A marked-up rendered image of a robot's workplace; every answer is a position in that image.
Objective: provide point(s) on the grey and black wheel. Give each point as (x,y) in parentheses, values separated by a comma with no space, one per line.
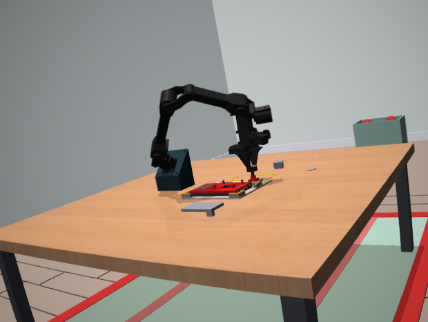
(253,168)

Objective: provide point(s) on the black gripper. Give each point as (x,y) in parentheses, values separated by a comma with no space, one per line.
(247,153)

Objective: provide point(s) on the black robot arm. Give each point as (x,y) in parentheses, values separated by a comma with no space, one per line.
(236,104)

